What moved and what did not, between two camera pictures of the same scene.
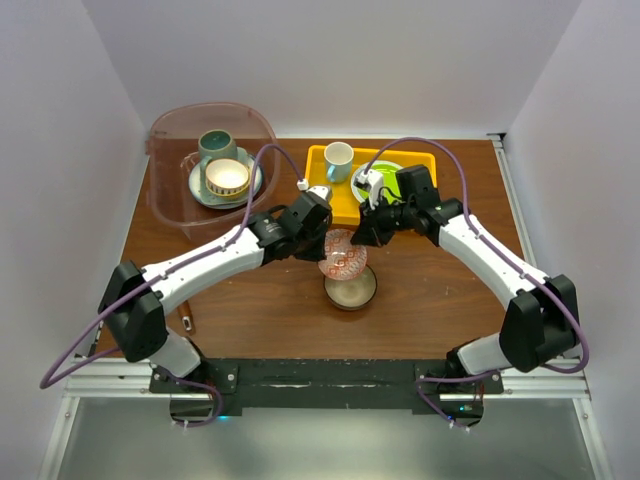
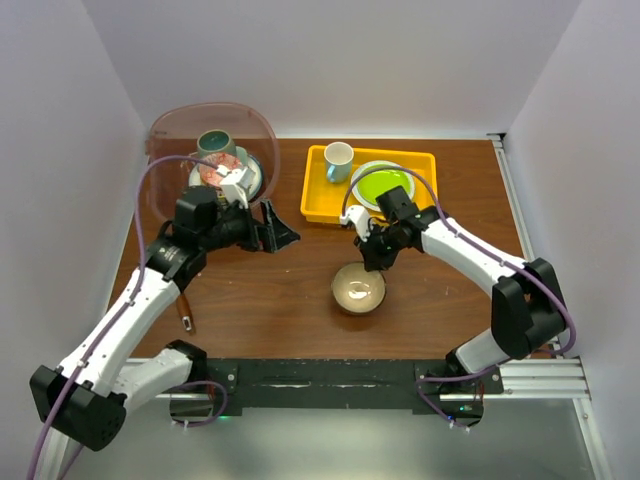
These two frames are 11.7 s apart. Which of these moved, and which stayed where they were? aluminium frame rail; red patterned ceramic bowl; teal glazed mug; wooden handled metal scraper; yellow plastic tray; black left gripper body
Moved: red patterned ceramic bowl; black left gripper body
Stayed: wooden handled metal scraper; yellow plastic tray; teal glazed mug; aluminium frame rail
